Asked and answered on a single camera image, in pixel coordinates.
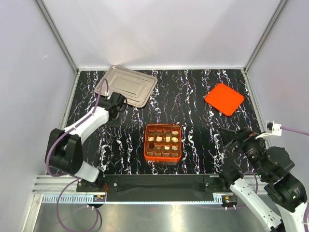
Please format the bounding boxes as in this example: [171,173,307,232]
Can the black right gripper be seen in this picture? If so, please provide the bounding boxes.
[217,126,269,179]

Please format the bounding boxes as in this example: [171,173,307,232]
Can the white chocolate piece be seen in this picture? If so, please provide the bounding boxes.
[156,136,162,142]

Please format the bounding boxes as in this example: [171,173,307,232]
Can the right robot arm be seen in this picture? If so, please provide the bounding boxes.
[219,128,309,232]

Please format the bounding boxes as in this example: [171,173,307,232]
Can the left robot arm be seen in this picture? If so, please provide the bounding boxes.
[45,92,127,191]

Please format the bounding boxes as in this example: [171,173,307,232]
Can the orange chocolate box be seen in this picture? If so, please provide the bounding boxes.
[143,124,182,163]

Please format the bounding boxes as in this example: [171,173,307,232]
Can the silver metal tray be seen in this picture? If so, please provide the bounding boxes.
[95,66,157,108]

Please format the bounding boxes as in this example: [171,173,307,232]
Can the orange box lid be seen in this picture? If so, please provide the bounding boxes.
[204,83,244,116]

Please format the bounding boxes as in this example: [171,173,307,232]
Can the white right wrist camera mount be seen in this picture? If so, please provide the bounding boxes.
[256,120,282,140]

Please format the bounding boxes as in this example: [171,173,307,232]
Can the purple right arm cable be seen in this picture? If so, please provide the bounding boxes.
[280,126,309,232]

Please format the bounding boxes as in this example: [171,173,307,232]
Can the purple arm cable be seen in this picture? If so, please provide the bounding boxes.
[280,126,309,232]
[45,78,109,232]

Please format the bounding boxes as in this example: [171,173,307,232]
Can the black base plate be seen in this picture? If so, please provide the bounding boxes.
[76,174,231,203]

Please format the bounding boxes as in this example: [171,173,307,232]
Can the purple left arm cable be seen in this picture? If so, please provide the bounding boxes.
[45,78,109,232]

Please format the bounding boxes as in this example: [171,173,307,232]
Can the aluminium rail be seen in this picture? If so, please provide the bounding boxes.
[32,175,76,194]

